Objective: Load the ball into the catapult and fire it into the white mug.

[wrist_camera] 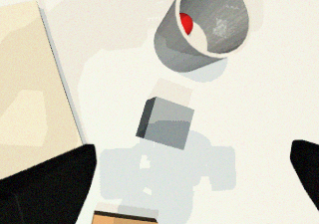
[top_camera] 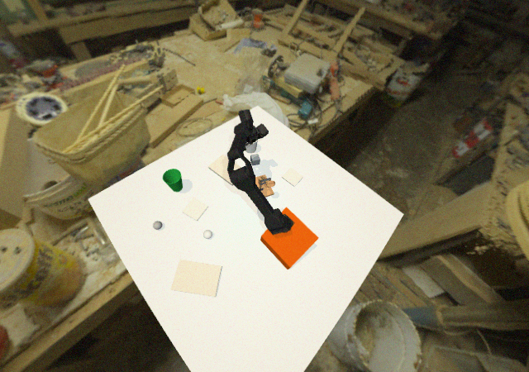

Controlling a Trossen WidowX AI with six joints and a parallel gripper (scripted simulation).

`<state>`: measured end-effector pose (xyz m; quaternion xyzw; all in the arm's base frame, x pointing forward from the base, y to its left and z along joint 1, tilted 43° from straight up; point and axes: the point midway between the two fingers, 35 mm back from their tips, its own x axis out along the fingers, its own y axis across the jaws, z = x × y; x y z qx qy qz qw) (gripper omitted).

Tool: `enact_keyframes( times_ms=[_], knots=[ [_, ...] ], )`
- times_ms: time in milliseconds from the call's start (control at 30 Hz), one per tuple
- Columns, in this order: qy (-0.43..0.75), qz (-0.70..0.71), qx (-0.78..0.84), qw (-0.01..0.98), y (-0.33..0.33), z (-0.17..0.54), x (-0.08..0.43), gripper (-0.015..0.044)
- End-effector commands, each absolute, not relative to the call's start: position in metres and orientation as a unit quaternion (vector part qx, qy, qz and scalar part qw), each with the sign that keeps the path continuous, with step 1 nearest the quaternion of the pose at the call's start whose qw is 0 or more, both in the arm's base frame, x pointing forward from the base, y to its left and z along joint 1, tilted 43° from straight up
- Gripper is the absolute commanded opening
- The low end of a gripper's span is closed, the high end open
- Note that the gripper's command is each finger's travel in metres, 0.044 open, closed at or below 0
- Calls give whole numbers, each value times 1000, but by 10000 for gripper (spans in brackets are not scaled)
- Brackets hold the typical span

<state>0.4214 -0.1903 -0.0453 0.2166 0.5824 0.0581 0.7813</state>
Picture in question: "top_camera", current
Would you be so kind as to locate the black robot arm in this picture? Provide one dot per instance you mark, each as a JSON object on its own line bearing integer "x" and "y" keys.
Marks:
{"x": 244, "y": 177}

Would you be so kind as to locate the green plastic cup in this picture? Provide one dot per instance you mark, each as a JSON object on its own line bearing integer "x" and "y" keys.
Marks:
{"x": 172, "y": 178}

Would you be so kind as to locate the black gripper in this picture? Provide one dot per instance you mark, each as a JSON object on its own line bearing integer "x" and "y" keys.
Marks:
{"x": 262, "y": 131}

